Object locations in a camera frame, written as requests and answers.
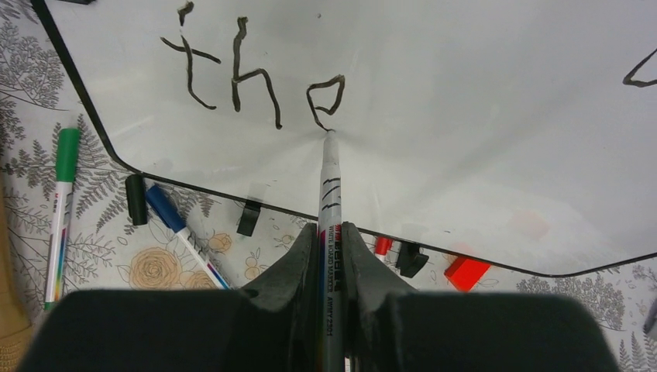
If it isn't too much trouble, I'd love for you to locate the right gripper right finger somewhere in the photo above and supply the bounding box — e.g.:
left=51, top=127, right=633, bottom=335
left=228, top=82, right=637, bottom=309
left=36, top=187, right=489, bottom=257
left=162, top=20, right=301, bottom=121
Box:
left=342, top=222, right=414, bottom=371

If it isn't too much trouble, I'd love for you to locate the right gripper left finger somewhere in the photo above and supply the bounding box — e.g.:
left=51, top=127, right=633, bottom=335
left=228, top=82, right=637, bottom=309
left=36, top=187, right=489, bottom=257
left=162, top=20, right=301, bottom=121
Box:
left=242, top=222, right=319, bottom=371

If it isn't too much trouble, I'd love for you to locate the black cap whiteboard marker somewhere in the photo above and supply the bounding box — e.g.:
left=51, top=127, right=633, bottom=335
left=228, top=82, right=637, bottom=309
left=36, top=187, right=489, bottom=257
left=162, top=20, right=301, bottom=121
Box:
left=318, top=130, right=345, bottom=371

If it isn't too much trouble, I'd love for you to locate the white whiteboard black frame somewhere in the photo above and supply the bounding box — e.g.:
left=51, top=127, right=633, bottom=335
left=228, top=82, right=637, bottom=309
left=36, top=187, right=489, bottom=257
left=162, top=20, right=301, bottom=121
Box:
left=33, top=1, right=656, bottom=275

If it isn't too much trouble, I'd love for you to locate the red cap whiteboard marker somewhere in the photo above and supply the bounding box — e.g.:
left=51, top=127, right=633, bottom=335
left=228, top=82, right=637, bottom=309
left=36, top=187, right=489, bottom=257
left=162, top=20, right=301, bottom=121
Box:
left=373, top=236, right=394, bottom=263

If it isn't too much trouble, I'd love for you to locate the blue cap whiteboard marker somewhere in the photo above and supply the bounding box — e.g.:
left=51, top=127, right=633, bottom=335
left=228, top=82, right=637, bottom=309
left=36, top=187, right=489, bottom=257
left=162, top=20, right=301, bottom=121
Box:
left=145, top=184, right=232, bottom=289

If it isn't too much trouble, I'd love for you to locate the green cap whiteboard marker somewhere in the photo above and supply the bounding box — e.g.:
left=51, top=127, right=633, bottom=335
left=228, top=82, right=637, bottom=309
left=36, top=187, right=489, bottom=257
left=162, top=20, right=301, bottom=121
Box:
left=44, top=128, right=80, bottom=310

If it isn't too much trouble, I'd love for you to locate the black marker cap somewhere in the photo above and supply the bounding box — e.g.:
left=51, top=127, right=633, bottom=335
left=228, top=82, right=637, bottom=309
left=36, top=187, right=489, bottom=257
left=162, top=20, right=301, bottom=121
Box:
left=125, top=174, right=148, bottom=226

